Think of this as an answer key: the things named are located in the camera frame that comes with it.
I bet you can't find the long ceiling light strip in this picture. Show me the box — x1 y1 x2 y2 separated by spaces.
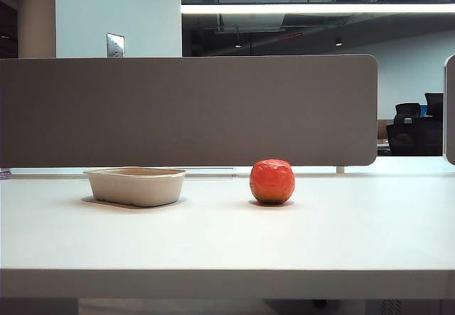
181 3 455 14

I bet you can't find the black chair with tall headrest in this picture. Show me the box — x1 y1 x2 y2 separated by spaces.
424 92 445 118

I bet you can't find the wide grey desk divider panel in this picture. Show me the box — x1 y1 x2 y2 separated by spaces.
0 53 378 169

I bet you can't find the beige paper lunchbox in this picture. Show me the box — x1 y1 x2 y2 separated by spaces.
83 166 188 208

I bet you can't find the silver wall switch plate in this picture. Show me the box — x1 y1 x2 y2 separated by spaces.
106 32 126 58

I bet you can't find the narrow grey desk divider panel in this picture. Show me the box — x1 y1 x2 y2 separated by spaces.
444 53 455 166

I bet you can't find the beige round column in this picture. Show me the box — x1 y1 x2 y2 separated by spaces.
17 0 57 59

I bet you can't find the black mesh office chair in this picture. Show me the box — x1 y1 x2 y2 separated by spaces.
386 102 444 157

